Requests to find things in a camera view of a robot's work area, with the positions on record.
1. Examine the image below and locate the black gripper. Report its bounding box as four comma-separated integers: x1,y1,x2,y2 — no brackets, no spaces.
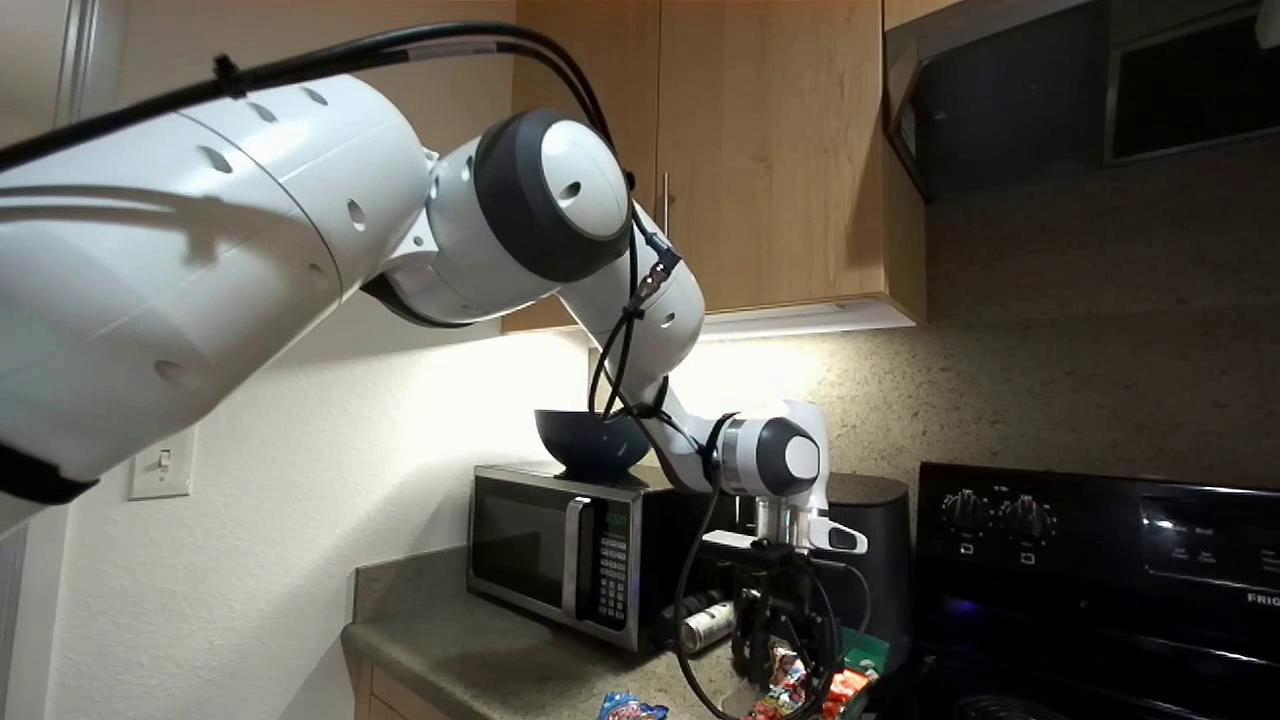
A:
728,535,842,693

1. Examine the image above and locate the blue sachet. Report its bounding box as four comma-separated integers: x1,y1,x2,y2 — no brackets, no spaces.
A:
593,689,676,720

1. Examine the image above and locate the dark blue bowl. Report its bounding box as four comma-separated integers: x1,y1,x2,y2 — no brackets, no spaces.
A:
534,402,662,482

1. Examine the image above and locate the green sachet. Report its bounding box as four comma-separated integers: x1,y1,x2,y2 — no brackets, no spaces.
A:
836,629,896,680

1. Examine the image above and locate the colourful snack bag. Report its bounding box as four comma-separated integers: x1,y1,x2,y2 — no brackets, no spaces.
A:
740,662,893,720

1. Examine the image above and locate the black air fryer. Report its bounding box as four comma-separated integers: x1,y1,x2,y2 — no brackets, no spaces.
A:
820,469,916,647

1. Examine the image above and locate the black steel microwave oven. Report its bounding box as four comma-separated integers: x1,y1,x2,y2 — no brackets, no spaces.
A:
463,456,746,661

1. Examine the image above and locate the black electric stove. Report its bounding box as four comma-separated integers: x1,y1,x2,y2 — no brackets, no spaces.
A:
881,461,1280,720

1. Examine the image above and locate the wooden base cabinet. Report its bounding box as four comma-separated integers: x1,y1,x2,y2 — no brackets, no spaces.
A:
344,647,459,720

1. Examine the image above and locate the black range hood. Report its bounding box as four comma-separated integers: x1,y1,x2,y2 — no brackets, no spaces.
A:
881,0,1280,208

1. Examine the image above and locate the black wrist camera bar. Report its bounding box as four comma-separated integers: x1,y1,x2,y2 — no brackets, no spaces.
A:
695,524,807,559

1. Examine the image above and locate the white wall light switch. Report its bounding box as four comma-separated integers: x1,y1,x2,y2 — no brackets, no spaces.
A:
125,423,204,504

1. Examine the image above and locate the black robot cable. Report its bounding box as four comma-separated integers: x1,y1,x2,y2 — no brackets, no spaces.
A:
0,16,872,720

